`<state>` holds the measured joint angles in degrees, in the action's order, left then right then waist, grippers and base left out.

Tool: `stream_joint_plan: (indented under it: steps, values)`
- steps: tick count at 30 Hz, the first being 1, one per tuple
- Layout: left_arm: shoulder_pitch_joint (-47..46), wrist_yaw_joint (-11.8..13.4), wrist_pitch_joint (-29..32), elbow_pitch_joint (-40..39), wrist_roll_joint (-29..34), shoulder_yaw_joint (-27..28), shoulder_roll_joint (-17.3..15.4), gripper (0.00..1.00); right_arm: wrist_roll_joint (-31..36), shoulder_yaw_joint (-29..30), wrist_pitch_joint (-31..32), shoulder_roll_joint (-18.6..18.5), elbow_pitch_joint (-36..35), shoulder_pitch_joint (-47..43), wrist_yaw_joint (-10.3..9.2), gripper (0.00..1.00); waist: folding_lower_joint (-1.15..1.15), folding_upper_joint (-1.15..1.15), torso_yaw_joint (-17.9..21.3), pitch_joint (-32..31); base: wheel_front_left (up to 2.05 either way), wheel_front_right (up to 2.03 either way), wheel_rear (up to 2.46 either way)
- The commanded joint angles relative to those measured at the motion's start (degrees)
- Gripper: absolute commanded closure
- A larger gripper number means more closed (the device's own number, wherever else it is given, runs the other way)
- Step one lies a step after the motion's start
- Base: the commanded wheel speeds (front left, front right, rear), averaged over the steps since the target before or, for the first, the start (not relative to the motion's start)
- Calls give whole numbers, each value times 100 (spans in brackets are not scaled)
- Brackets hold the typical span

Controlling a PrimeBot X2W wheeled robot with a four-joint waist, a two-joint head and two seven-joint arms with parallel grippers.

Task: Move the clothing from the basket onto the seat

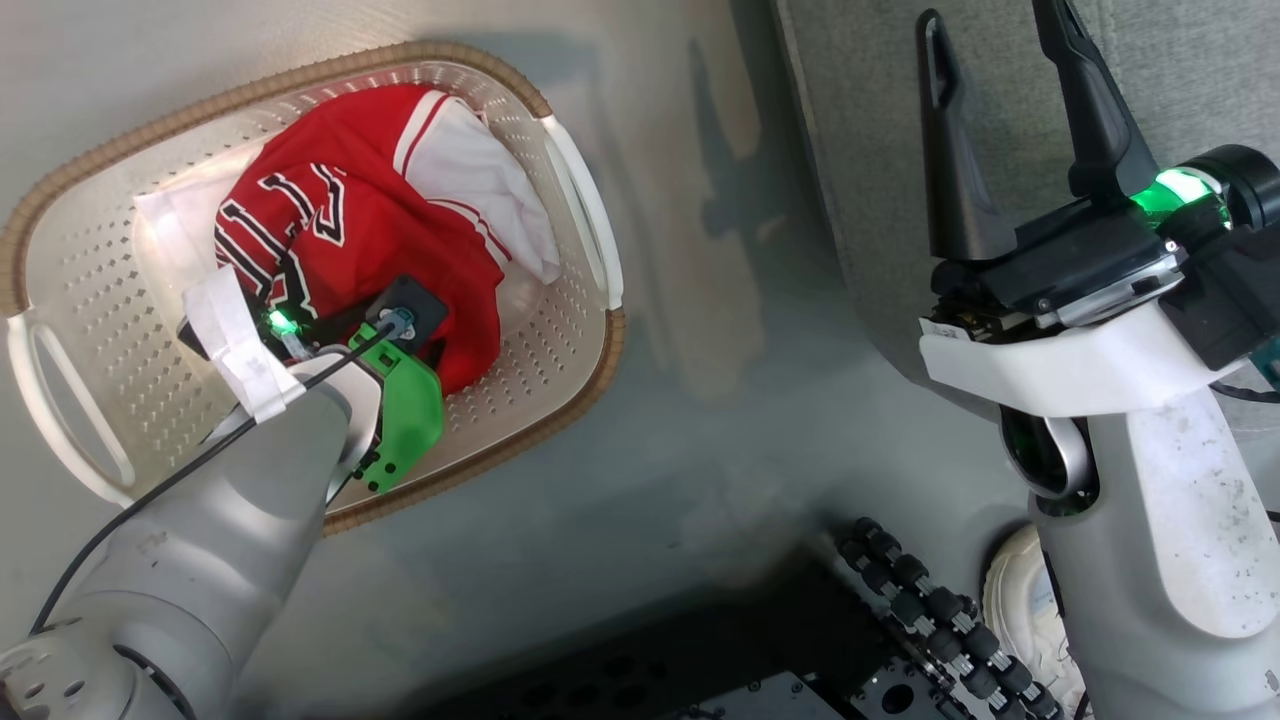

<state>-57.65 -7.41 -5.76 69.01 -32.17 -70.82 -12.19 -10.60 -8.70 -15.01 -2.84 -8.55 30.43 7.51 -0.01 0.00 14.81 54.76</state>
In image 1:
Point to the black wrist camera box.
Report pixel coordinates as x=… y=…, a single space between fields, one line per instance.
x=1240 y=280
x=410 y=300

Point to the black roller wheel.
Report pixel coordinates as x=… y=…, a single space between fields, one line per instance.
x=930 y=610

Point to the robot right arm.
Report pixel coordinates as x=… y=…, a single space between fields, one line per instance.
x=1170 y=560

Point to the red jersey with white trim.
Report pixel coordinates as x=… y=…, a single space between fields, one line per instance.
x=370 y=220

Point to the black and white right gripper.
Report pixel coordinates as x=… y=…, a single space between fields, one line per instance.
x=1060 y=300

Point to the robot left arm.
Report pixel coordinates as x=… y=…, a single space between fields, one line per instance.
x=180 y=580

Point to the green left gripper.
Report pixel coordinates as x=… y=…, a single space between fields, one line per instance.
x=410 y=410

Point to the white sneaker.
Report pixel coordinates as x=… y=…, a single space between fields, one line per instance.
x=1020 y=610

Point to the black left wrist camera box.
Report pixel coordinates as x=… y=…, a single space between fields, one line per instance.
x=410 y=300

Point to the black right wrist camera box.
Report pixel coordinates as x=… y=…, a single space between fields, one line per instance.
x=1240 y=280

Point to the cream perforated laundry basket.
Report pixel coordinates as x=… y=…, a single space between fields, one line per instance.
x=100 y=300

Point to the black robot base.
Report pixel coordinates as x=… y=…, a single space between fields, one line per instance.
x=700 y=650

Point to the white tape strip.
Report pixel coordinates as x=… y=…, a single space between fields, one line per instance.
x=240 y=350

